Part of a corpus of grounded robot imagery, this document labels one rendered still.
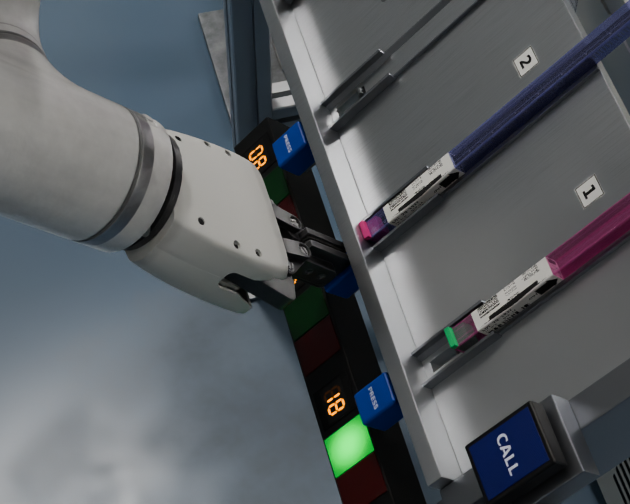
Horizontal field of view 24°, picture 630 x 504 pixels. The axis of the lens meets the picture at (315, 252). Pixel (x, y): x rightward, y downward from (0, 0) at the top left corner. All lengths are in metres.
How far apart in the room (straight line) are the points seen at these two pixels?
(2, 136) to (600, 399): 0.35
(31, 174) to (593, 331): 0.33
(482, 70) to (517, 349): 0.20
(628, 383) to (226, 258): 0.25
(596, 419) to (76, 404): 1.04
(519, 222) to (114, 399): 0.94
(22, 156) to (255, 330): 1.04
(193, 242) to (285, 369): 0.92
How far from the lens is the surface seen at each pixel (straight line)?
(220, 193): 0.89
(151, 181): 0.83
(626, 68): 1.31
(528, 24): 0.95
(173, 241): 0.85
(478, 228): 0.92
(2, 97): 0.78
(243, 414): 1.73
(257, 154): 1.10
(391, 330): 0.91
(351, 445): 0.96
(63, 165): 0.80
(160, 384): 1.76
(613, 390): 0.81
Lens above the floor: 1.49
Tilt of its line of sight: 53 degrees down
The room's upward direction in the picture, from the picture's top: straight up
